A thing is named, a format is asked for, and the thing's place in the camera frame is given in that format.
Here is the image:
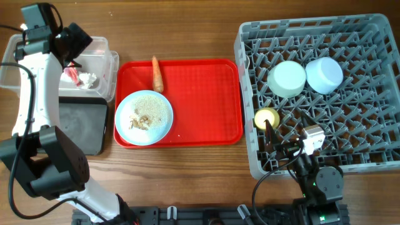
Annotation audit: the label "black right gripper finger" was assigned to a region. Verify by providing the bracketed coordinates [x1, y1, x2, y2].
[301, 111, 316, 128]
[264, 119, 281, 153]

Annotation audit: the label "yellow cup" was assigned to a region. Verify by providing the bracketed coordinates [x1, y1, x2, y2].
[254, 107, 280, 130]

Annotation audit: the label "foil wrapper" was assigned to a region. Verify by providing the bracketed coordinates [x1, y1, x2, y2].
[64, 62, 81, 86]

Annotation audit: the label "white tissue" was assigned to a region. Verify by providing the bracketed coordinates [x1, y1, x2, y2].
[78, 72, 97, 89]

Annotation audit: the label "light green bowl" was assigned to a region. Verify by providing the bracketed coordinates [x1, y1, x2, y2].
[267, 61, 306, 98]

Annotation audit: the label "light blue bowl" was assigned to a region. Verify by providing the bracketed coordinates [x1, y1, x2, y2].
[305, 57, 344, 94]

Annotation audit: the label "orange carrot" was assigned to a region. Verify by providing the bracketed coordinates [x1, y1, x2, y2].
[152, 56, 164, 93]

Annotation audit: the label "light blue plate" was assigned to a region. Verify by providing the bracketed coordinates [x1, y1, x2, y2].
[114, 90, 174, 146]

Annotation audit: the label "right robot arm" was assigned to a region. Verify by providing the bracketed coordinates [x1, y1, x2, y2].
[257, 112, 350, 224]

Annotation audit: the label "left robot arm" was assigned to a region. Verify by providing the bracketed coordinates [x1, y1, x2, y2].
[1, 23, 136, 224]

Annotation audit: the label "grey dishwasher rack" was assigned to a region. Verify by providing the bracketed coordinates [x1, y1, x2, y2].
[234, 14, 399, 179]

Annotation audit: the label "black waste bin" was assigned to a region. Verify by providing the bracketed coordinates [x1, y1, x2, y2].
[59, 97, 109, 156]

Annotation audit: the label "clear plastic bin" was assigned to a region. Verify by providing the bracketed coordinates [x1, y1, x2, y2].
[1, 34, 119, 102]

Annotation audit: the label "red plastic tray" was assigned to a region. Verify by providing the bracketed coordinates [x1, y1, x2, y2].
[113, 59, 244, 149]

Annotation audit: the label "food scraps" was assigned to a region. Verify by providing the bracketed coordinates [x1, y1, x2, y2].
[128, 95, 169, 131]

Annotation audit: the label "black mounting rail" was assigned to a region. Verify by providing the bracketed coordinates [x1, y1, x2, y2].
[71, 202, 349, 225]

